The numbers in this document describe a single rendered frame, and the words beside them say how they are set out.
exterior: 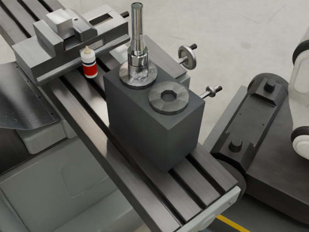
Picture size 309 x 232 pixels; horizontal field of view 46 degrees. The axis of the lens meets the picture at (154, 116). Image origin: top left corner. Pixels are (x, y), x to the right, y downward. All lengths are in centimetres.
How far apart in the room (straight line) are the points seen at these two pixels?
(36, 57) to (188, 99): 51
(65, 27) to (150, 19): 181
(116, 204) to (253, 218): 60
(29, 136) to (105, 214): 65
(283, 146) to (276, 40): 149
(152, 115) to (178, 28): 207
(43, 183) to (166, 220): 61
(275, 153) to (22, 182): 92
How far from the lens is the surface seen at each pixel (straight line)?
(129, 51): 80
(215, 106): 230
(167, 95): 82
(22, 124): 111
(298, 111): 133
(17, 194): 133
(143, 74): 83
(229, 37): 279
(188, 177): 92
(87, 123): 102
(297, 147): 138
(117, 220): 168
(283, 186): 140
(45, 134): 118
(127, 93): 83
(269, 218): 152
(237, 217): 149
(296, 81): 118
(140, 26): 76
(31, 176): 129
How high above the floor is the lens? 174
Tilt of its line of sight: 52 degrees down
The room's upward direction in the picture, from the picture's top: 2 degrees clockwise
